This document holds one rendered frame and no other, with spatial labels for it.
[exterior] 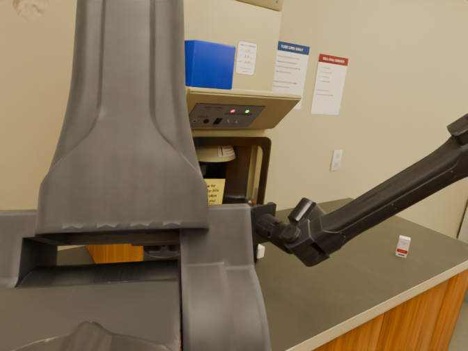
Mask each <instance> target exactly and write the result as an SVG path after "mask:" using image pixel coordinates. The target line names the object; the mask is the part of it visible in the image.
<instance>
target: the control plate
mask: <svg viewBox="0 0 468 351"><path fill-rule="evenodd" d="M265 107H266V106H252V105H236V104H207V103H196V105H195V106H194V108H193V109H192V111H191V113H190V114H189V124H190V127H248V126H250V124H251V123H252V122H253V121H254V120H255V119H256V117H257V116H258V115H259V114H260V113H261V111H262V110H263V109H264V108H265ZM233 109H234V110H235V111H234V112H231V110H233ZM246 110H249V112H248V113H245V111H246ZM217 118H223V119H222V120H221V122H220V123H219V124H218V125H213V123H214V122H215V120H216V119H217ZM195 119H196V120H197V121H196V122H195V123H193V122H192V121H193V120H195ZM205 119H208V120H209V123H203V121H204V120H205ZM227 120H230V121H229V123H228V122H226V121H227ZM235 120H237V123H236V122H234V121H235ZM243 120H246V121H245V123H243V122H242V121H243Z"/></svg>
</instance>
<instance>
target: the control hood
mask: <svg viewBox="0 0 468 351"><path fill-rule="evenodd" d="M185 88H186V100H187V110H188V115H189V114H190V113H191V111H192V109H193V108H194V106H195V105H196V103H207V104H236V105H252V106H266V107H265V108H264V109H263V110H262V111H261V113H260V114H259V115H258V116H257V117H256V119H255V120H254V121H253V122H252V123H251V124H250V126H248V127H191V129H274V128H275V127H276V126H277V125H278V124H279V123H280V121H281V120H282V119H283V118H284V117H285V116H286V115H287V114H288V113H289V112H290V111H291V110H292V109H293V108H294V107H295V106H296V104H297V103H298V102H299V101H300V100H301V98H302V97H301V95H294V94H289V93H280V92H274V91H258V90H249V89H240V88H232V89H231V90H225V89H215V88H197V87H191V86H185Z"/></svg>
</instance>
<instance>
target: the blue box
mask: <svg viewBox="0 0 468 351"><path fill-rule="evenodd" d="M234 62H235V46H232V45H224V44H219V43H214V42H206V41H202V40H185V85H186V86H191V87H197V88H215V89H225V90H231V89H232V85H233V71H234Z"/></svg>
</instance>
